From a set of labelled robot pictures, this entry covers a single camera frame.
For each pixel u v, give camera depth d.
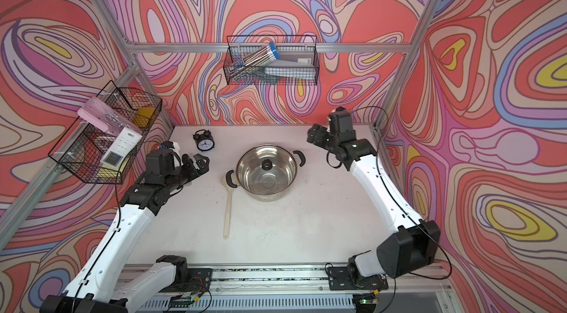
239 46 0.87
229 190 0.95
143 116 0.78
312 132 0.70
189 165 0.68
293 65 0.88
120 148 0.69
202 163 0.71
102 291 0.39
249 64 0.80
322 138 0.70
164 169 0.58
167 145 0.66
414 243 0.40
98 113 0.69
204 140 1.05
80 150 0.66
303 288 0.73
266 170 0.86
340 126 0.57
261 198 0.87
